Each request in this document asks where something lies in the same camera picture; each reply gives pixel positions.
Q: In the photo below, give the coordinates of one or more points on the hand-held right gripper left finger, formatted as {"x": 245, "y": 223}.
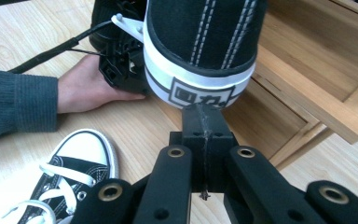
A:
{"x": 195, "y": 130}

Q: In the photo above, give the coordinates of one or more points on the black and white sneaker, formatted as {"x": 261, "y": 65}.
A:
{"x": 199, "y": 40}
{"x": 74, "y": 168}

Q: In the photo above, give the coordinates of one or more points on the wooden shoe rack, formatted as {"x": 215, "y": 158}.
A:
{"x": 307, "y": 62}

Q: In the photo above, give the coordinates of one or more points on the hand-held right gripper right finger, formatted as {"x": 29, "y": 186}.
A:
{"x": 216, "y": 130}

